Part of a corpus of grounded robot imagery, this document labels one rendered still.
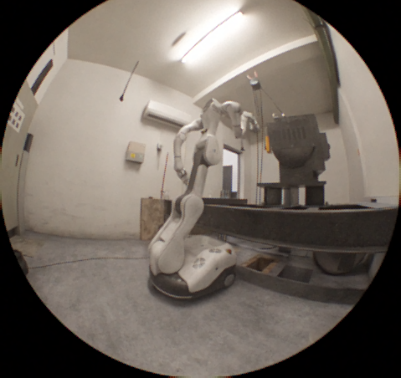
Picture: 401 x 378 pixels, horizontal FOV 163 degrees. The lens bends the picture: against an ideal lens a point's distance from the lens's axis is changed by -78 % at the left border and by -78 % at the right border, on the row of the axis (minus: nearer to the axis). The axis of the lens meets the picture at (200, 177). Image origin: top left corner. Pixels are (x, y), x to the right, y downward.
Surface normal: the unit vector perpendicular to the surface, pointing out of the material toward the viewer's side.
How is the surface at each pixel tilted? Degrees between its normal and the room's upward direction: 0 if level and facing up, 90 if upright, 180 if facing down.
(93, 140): 90
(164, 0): 180
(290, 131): 90
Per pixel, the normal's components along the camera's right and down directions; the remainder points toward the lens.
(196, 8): -0.05, 0.99
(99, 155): 0.64, -0.07
